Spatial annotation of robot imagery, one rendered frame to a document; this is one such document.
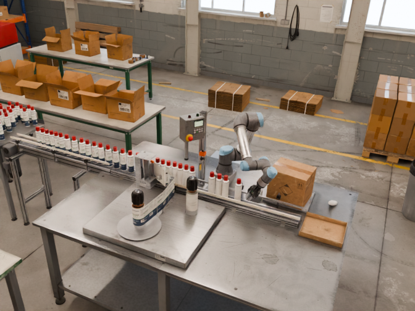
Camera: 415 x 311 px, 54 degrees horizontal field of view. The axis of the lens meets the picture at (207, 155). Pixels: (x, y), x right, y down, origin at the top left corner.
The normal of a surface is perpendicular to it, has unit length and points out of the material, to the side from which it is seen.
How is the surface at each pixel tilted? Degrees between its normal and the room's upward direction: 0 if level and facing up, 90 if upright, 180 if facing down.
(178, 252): 0
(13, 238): 0
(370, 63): 90
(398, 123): 89
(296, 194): 90
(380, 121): 88
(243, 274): 0
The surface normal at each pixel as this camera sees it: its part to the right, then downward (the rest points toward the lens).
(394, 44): -0.42, 0.42
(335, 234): 0.03, -0.88
